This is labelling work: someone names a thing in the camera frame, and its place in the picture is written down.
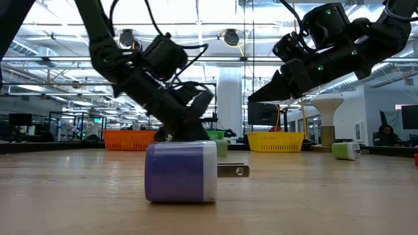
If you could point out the blue sand hourglass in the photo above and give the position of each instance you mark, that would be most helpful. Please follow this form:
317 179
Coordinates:
211 119

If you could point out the red staple box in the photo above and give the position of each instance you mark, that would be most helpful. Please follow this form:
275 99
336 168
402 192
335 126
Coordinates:
416 160

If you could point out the green USB wall charger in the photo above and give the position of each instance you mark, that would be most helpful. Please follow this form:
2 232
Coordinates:
221 147
344 150

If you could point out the white building column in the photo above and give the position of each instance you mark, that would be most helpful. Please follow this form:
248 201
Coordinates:
228 88

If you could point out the black monitor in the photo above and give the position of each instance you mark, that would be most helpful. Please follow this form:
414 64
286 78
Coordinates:
19 119
409 117
263 113

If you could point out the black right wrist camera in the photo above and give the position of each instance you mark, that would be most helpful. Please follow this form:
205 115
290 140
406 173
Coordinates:
287 47

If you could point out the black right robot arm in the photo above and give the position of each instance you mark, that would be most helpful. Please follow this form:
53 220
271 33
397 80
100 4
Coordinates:
388 29

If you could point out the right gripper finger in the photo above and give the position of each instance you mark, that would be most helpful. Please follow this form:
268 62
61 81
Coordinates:
277 88
279 99

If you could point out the person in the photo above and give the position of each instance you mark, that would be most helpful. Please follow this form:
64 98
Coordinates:
387 134

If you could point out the purple USB wall charger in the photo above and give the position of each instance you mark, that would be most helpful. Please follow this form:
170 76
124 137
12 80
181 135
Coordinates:
176 173

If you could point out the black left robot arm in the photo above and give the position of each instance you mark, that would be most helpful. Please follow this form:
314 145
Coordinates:
98 29

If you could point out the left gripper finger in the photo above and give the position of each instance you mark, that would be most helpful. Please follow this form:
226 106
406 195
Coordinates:
197 134
173 134

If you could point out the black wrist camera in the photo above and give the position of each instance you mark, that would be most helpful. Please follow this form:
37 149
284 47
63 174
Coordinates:
287 47
163 55

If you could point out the yellow plastic basket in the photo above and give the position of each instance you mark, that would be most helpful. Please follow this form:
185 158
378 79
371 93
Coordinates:
276 142

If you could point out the white mushroom table lamp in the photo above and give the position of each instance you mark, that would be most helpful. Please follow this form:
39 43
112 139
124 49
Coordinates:
327 104

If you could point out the orange plastic basket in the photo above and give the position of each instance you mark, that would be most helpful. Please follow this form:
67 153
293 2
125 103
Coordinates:
127 140

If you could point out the green plastic basket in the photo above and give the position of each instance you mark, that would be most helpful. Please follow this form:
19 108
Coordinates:
216 134

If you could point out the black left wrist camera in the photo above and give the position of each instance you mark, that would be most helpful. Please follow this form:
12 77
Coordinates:
163 55

